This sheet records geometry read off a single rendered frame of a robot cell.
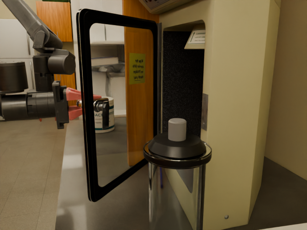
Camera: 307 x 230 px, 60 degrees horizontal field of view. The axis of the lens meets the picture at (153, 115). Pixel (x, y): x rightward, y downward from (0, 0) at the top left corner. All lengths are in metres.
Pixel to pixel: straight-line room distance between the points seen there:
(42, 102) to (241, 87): 0.41
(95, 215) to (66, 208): 0.08
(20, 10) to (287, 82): 0.90
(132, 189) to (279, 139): 0.54
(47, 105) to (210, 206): 0.40
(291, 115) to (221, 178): 0.47
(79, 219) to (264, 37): 0.54
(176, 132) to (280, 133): 0.66
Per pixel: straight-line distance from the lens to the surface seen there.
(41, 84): 0.88
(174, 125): 0.40
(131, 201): 0.71
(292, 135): 0.98
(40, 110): 0.62
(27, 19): 0.98
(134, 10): 0.83
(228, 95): 0.52
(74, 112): 0.61
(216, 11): 0.50
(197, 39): 0.60
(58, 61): 0.83
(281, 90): 1.00
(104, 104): 0.55
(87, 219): 0.67
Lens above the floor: 1.32
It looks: 14 degrees down
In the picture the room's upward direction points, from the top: straight up
